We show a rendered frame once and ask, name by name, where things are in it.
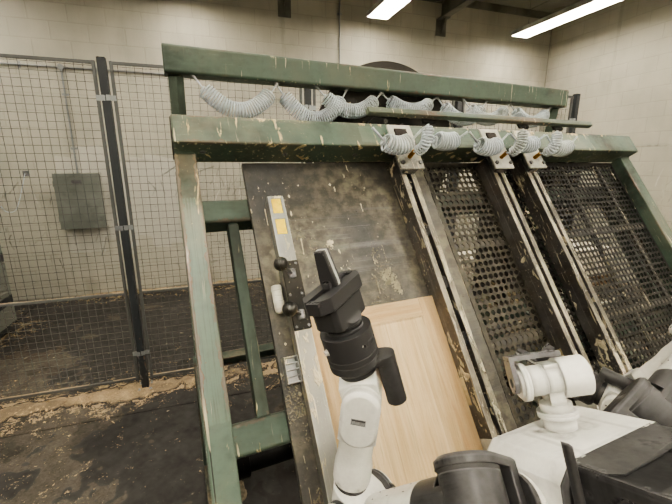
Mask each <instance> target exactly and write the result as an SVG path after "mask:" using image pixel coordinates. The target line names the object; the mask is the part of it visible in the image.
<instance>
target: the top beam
mask: <svg viewBox="0 0 672 504"><path fill-rule="evenodd" d="M169 123H170V135H171V144H172V153H173V160H174V154H175V153H176V152H194V154H197V162H391V161H392V160H393V158H394V157H395V156H396V155H392V154H388V153H385V152H384V151H381V145H380V142H381V139H380V138H379V137H378V135H377V134H376V133H375V132H374V131H373V130H372V127H374V128H375V129H376V130H377V132H378V133H379V134H380V135H381V136H382V137H384V136H385V135H387V134H388V131H387V128H386V124H366V123H345V122H324V121H303V120H282V119H261V118H240V117H219V116H198V115H178V114H171V115H170V116H169ZM433 129H434V131H433V132H434V133H433V134H432V135H435V134H436V133H437V132H441V131H443V132H456V133H458V134H459V136H461V135H462V134H463V133H465V132H466V131H468V133H467V134H466V135H464V136H463V137H461V138H460V139H461V144H460V146H459V147H457V148H456V149H455V150H452V151H440V150H436V149H433V148H432V143H431V146H430V148H429V149H428V151H427V152H425V154H423V155H421V159H422V161H423V162H482V161H483V160H484V159H485V158H486V157H488V156H480V155H479V154H477V153H475V152H474V151H473V147H474V146H473V145H474V143H475V141H474V139H473V138H472V137H471V135H470V134H469V132H470V131H471V132H472V134H473V135H474V137H475V138H476V139H479V138H481V136H480V134H479V131H478V129H470V128H449V127H433ZM561 134H563V136H561V137H563V138H562V141H564V140H571V141H573V140H574V138H575V137H576V136H578V138H577V139H576V140H575V141H574V144H575V149H574V151H573V152H572V153H571V154H569V155H567V156H564V157H555V156H552V155H551V156H549V157H546V156H544V155H543V154H542V155H541V156H542V158H543V160H544V161H545V162H612V161H614V160H615V159H617V158H621V157H630V156H631V155H633V154H635V153H636V152H638V150H637V148H636V147H635V145H634V143H633V142H632V140H631V138H630V137H629V136H616V135H595V134H575V133H561Z"/></svg>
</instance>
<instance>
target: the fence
mask: <svg viewBox="0 0 672 504"><path fill-rule="evenodd" d="M271 199H280V200H281V205H282V209H283V213H273V208H272V203H271ZM265 205H266V210H267V215H268V220H269V225H270V230H271V235H272V241H273V246H274V251H275V256H276V258H277V257H285V258H286V259H287V261H291V260H297V259H296V255H295V250H294V245H293V241H292V236H291V231H290V227H289V222H288V218H287V213H286V208H285V204H284V199H283V196H267V199H266V202H265ZM275 219H285V223H286V228H287V233H288V234H278V233H277V228H276V223H275ZM279 276H280V281H281V286H282V291H283V296H284V301H285V303H286V302H288V297H287V292H286V287H285V282H284V277H283V272H282V271H279ZM287 317H288V316H287ZM288 322H289V327H290V332H291V337H292V342H293V347H294V352H295V355H298V360H299V365H300V370H301V375H302V380H303V381H302V382H300V383H301V388H302V393H303V398H304V403H305V408H306V413H307V418H308V423H309V428H310V434H311V439H312V444H313V449H314V454H315V459H316V464H317V469H318V474H319V479H320V484H321V489H322V494H323V500H324V504H329V503H330V502H332V492H333V484H334V477H333V471H334V462H335V456H336V453H337V450H338V449H337V444H336V440H335V435H334V430H333V426H332V421H331V416H330V412H329V407H328V403H327V398H326V393H325V389H324V384H323V379H322V375H321V370H320V366H319V361H318V356H317V352H316V347H315V342H314V338H313V333H312V329H311V328H308V329H303V330H297V331H294V327H293V322H292V317H288Z"/></svg>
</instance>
